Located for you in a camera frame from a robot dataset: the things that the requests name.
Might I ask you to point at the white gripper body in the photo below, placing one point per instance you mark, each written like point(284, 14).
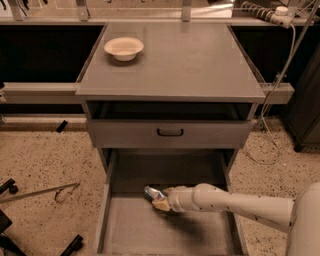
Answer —
point(177, 198)

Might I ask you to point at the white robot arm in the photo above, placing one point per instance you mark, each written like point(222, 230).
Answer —
point(299, 217)

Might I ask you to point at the open grey lower drawer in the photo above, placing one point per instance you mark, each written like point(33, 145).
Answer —
point(129, 225)

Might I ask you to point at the grey top drawer front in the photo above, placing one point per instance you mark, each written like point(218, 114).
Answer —
point(143, 134)

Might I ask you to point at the grey drawer cabinet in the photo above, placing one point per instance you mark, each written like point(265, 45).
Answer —
point(185, 72)

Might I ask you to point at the black stand foot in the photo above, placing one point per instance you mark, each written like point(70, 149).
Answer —
point(75, 245)

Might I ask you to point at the metal rod on floor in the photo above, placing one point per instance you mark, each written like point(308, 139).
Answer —
point(40, 192)

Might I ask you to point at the dark cabinet at right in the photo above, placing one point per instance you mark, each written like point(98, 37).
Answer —
point(304, 113)

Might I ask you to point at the white paper bowl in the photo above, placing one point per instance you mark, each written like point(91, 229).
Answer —
point(124, 48)

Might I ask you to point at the black clamp on floor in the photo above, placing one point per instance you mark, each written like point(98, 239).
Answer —
point(10, 186)

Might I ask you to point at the white power strip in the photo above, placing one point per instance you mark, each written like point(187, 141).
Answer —
point(279, 16)

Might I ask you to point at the black drawer handle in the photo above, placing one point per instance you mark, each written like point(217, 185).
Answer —
point(170, 132)

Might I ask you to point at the small black floor bracket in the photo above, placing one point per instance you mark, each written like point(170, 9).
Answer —
point(62, 126)

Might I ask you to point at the grey horizontal frame rail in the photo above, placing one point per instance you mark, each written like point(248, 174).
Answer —
point(39, 93)

